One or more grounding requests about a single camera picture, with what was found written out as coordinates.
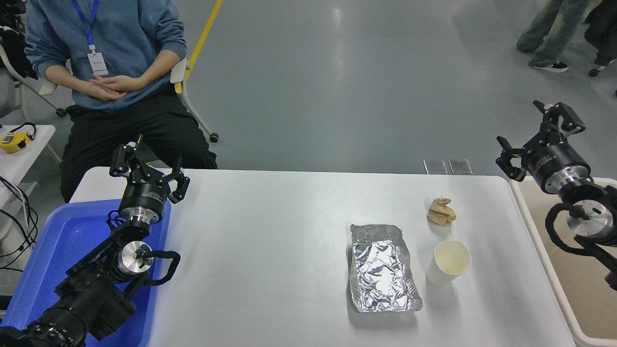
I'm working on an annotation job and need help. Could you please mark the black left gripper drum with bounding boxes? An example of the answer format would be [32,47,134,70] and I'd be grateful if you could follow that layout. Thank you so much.
[120,170,172,217]

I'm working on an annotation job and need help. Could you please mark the white side table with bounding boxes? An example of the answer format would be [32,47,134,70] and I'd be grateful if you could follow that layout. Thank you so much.
[0,124,64,209]

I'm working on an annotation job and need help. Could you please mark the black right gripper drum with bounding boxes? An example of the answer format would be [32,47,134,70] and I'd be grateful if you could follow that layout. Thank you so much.
[525,142,591,191]

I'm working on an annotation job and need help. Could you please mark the white wheeled chair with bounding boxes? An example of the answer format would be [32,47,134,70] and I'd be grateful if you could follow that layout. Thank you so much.
[0,43,220,144]

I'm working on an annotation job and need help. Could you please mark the large pale bin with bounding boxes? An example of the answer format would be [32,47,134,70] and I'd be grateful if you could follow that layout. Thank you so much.
[510,176,617,347]

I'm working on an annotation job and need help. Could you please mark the black cables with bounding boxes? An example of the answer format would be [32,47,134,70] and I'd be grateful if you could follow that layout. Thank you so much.
[0,176,39,273]

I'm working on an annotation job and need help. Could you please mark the seated person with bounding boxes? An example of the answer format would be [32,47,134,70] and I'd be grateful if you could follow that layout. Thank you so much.
[24,0,218,203]

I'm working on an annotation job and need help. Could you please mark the crumpled tan paper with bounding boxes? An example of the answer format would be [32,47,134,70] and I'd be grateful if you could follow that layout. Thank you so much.
[427,197,457,227]

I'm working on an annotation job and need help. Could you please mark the person's left hand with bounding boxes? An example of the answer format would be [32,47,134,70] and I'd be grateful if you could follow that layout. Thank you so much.
[103,74,146,94]

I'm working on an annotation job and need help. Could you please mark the black jacket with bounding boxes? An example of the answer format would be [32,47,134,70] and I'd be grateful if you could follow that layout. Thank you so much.
[0,0,38,80]

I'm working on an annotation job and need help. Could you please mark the yellow tape measure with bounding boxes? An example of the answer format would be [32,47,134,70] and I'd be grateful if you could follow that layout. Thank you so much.
[0,122,38,154]

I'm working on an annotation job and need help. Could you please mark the standing person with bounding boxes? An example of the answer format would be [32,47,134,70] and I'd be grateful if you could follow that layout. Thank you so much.
[516,0,603,73]

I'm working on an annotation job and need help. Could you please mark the white badge on blue lanyard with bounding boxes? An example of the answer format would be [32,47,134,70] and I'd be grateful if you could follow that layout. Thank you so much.
[72,0,109,77]

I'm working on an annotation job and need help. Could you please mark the person's right hand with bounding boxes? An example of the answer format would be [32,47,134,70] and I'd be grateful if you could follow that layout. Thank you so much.
[89,80,129,102]

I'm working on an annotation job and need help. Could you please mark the blue plastic tray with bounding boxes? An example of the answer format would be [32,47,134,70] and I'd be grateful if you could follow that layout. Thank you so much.
[0,199,172,347]

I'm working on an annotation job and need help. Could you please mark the silver foil tray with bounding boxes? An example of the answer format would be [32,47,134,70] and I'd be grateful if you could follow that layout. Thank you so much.
[349,223,423,313]

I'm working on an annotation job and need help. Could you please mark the white paper cup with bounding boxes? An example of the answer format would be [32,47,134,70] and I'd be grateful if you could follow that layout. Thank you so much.
[425,240,471,289]

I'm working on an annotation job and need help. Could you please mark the dark draped wheeled chair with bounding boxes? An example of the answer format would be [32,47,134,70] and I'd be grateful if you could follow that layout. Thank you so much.
[584,0,617,78]

